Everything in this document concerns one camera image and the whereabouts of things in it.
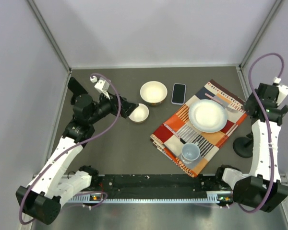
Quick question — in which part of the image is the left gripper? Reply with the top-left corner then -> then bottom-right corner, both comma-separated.
88,89 -> 138,125

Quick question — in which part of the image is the phone with lilac case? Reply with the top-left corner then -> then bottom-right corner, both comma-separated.
171,83 -> 186,105

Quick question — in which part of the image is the black round-base phone holder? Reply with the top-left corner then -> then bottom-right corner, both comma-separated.
233,133 -> 253,158

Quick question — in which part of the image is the black wedge phone stand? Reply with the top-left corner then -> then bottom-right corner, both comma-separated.
70,94 -> 77,105

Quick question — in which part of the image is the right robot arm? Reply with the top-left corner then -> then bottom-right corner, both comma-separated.
214,83 -> 288,212

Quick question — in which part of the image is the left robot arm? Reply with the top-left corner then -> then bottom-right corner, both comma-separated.
16,93 -> 139,225

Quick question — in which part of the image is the small cream bowl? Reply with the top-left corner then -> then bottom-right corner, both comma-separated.
129,103 -> 149,124

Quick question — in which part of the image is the large green bowl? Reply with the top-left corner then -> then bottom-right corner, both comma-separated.
140,81 -> 168,106

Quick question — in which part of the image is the white plate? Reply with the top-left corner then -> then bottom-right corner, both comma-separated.
188,99 -> 228,133

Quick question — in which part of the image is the orange patterned cloth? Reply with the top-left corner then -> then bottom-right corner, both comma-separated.
150,80 -> 247,177

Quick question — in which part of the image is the grey cup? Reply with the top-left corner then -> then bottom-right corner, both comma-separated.
181,143 -> 200,163

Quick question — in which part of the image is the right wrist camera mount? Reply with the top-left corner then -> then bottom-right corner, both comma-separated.
273,77 -> 288,105

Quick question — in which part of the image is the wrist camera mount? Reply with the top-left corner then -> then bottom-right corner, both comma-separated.
273,77 -> 288,105
90,75 -> 110,99

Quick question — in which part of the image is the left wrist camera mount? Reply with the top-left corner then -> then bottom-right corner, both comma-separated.
90,75 -> 110,99

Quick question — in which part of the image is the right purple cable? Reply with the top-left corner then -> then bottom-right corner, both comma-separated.
237,53 -> 286,213

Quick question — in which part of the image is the purple cable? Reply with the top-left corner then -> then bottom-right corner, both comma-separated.
237,53 -> 286,213
18,73 -> 122,225

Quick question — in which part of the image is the pink handled fork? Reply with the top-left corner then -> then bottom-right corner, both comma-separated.
205,93 -> 242,113

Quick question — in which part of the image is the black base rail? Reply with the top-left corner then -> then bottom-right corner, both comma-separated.
96,174 -> 220,199

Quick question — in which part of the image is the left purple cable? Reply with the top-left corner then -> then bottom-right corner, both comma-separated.
18,73 -> 122,225

